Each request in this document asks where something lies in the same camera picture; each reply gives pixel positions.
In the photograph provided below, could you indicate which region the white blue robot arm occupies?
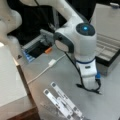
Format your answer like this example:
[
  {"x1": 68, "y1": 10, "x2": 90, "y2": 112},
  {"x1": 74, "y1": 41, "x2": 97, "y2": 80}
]
[{"x1": 0, "y1": 0, "x2": 101, "y2": 92}]

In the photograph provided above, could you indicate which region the grey metal bracket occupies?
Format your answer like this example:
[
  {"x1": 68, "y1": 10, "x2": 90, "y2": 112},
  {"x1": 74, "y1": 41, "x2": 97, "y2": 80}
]
[{"x1": 22, "y1": 29, "x2": 54, "y2": 62}]

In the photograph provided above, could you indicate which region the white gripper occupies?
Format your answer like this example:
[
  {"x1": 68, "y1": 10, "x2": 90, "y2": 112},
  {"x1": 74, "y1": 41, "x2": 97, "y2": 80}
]
[{"x1": 79, "y1": 63, "x2": 98, "y2": 90}]

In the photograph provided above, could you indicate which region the orange connector plug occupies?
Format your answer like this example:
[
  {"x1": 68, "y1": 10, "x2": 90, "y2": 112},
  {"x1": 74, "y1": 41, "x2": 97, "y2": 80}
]
[{"x1": 44, "y1": 47, "x2": 52, "y2": 54}]

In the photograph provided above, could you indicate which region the black ballpoint pen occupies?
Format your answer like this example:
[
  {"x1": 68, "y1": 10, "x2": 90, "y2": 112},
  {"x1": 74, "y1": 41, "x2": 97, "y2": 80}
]
[{"x1": 76, "y1": 84, "x2": 102, "y2": 95}]

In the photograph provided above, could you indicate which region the wooden shelf unit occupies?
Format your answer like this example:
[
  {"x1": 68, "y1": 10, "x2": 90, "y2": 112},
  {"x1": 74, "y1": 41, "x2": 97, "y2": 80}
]
[{"x1": 0, "y1": 43, "x2": 39, "y2": 120}]

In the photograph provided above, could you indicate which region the black grey storage box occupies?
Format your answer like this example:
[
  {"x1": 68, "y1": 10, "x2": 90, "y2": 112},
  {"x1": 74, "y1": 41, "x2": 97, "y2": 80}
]
[{"x1": 91, "y1": 4, "x2": 120, "y2": 76}]

